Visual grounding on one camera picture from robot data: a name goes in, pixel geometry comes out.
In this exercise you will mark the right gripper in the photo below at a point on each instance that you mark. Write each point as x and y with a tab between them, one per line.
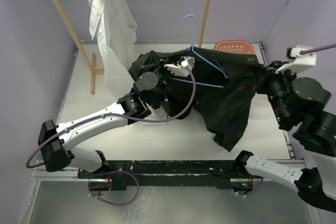
274	65

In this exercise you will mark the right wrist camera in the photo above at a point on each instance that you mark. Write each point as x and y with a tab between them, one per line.
298	61

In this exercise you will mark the black striped shirt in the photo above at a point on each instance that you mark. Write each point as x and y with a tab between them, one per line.
225	111

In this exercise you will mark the blue wire hanger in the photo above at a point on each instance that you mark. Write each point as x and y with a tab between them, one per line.
191	48

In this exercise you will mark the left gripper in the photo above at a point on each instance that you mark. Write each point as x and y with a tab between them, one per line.
161	66

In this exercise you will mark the pink laundry basket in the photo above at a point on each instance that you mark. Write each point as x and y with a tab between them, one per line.
235	47

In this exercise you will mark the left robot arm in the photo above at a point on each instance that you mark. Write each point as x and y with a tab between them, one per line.
58	144

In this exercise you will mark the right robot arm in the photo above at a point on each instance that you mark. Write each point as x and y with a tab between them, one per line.
298	102

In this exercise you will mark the white shirt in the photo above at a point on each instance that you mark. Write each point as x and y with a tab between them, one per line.
113	26

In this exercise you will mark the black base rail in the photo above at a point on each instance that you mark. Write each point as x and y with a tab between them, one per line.
212	173

